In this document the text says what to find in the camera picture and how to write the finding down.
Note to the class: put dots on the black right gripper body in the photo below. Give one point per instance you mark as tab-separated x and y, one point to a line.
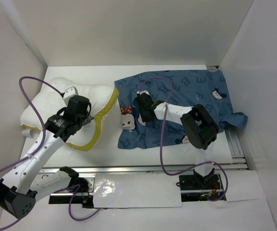
144	117

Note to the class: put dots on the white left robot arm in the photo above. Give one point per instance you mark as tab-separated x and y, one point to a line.
19	188

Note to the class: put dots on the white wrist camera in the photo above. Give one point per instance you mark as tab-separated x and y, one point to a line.
70	92
142	92

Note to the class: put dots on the blue cartoon print pillowcase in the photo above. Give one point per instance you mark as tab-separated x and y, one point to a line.
178	87

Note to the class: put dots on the aluminium frame rail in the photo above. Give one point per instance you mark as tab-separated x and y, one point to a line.
237	146

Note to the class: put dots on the white cover sheet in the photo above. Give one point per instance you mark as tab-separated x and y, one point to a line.
142	190

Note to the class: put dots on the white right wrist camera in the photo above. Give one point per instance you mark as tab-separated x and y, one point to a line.
142	92

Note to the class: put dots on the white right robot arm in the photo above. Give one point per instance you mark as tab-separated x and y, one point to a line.
200	128

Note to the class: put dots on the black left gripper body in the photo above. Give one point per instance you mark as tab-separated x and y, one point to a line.
85	119

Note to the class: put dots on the white pillow with yellow edge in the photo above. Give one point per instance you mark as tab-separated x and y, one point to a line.
103	98

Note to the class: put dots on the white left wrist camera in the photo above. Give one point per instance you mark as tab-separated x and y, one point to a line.
70	92

